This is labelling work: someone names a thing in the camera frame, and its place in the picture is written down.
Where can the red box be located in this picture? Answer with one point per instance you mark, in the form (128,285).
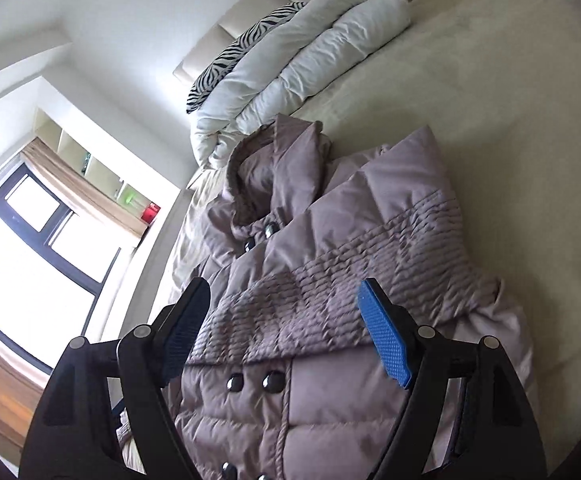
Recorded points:
(150,212)

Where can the mauve quilted puffer coat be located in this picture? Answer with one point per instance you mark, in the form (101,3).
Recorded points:
(283,381)

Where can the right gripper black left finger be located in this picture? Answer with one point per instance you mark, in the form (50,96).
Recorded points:
(102,414)

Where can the green stool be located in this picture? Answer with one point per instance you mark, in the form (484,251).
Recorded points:
(129,197)

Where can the white built-in shelf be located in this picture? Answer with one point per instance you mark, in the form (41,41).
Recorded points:
(80,160)

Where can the beige curtain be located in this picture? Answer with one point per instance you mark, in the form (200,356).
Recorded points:
(79,194)

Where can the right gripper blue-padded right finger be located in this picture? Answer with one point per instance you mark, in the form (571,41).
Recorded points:
(465,414)

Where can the black framed window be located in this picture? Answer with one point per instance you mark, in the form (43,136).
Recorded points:
(54,265)

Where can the zebra print pillow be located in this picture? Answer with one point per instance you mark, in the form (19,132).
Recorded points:
(226,61)

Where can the beige bed with sheet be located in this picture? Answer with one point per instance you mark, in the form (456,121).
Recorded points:
(498,82)

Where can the white folded duvet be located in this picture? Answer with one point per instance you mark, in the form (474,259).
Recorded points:
(288,66)

